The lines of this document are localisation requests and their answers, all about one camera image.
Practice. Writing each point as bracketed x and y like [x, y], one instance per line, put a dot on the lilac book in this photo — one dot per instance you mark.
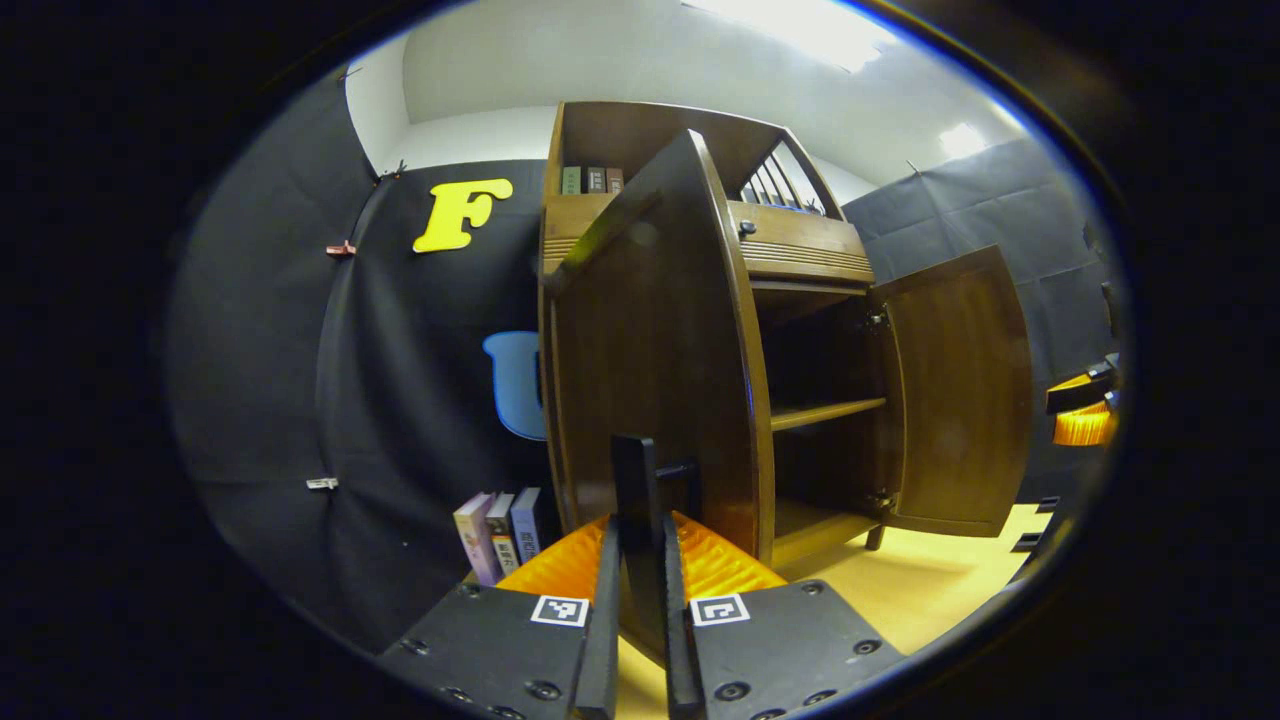
[527, 525]

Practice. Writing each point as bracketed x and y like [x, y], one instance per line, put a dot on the dark brown book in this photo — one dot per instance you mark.
[596, 180]

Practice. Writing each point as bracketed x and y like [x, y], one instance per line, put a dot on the wooden cabinet drawer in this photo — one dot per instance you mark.
[810, 250]

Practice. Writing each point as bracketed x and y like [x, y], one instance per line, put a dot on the black backdrop cloth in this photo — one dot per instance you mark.
[260, 400]

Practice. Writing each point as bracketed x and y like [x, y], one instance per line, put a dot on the wooden double-door shoe cabinet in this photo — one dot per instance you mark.
[620, 130]

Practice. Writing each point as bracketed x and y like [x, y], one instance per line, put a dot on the red clip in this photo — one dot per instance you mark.
[340, 249]

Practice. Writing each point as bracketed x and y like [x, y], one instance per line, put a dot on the brown and yellow book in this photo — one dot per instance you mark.
[503, 535]

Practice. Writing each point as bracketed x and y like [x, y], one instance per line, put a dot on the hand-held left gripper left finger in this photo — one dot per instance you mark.
[603, 650]

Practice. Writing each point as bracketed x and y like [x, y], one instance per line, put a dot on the wooden inner cabinet shelf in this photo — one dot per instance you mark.
[825, 413]

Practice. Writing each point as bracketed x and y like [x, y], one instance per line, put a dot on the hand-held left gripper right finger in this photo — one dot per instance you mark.
[680, 660]

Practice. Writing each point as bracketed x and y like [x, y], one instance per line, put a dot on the large ceiling light panel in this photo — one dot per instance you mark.
[790, 25]

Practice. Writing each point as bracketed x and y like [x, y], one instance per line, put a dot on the wooden shoe cabinet door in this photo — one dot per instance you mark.
[960, 400]
[650, 350]

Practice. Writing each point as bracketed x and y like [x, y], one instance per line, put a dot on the small ceiling light panel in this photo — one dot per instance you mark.
[961, 140]

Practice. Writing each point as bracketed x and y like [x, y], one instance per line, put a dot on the reddish brown book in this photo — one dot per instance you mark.
[615, 181]

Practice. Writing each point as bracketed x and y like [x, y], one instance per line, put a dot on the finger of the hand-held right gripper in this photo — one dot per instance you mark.
[1080, 395]

